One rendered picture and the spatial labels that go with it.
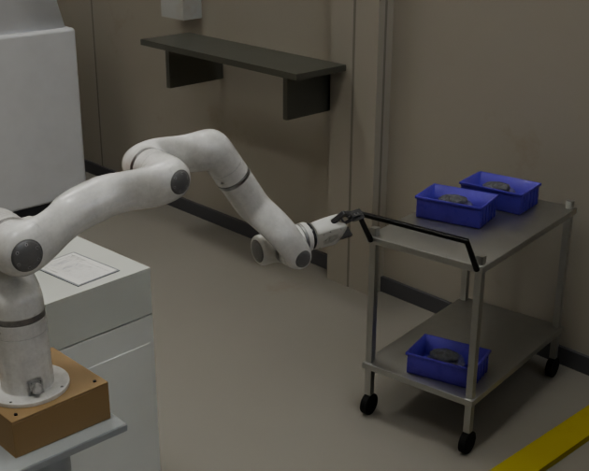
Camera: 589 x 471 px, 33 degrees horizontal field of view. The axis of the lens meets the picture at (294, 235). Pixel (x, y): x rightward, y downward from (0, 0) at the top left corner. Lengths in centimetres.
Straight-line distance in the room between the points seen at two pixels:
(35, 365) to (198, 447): 157
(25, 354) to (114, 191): 42
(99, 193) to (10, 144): 376
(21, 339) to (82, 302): 50
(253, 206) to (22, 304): 64
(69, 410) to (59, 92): 393
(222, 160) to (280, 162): 298
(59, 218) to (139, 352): 82
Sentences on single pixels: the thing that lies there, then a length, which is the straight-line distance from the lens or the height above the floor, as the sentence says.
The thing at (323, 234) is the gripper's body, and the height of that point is 112.
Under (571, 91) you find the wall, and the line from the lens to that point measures 417.
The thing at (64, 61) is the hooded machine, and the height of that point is 92.
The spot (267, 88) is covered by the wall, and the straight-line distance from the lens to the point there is 537.
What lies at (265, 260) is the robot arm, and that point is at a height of 108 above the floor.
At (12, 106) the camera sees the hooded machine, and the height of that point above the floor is 70.
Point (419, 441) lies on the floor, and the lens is 386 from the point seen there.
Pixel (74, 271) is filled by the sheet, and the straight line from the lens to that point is 288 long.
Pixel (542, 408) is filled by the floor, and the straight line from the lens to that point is 416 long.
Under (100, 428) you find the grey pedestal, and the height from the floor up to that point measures 82.
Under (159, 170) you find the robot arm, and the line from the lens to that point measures 228.
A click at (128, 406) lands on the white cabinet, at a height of 56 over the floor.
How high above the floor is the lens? 208
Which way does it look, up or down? 21 degrees down
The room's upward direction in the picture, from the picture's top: straight up
